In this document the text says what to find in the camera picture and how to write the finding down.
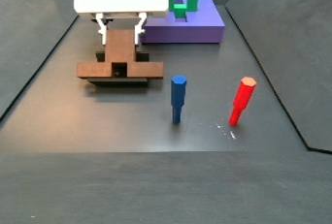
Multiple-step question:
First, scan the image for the green U-shaped block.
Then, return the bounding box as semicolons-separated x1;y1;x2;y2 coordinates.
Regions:
169;0;198;18

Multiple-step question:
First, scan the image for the black angle fixture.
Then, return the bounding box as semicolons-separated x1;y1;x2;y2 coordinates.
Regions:
87;51;149;87

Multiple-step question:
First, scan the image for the red peg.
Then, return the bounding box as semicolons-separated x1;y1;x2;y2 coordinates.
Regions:
228;77;257;125

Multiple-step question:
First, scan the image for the brown T-shaped block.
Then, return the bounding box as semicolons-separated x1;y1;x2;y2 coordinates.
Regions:
76;30;163;80

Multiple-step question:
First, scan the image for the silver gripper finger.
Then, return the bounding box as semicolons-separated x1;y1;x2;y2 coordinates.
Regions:
135;13;147;45
96;13;107;45

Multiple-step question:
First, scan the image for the purple base block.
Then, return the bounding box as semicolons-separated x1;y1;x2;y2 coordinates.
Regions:
142;0;226;44

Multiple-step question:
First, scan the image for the blue peg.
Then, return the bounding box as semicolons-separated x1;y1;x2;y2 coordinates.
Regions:
171;75;188;124

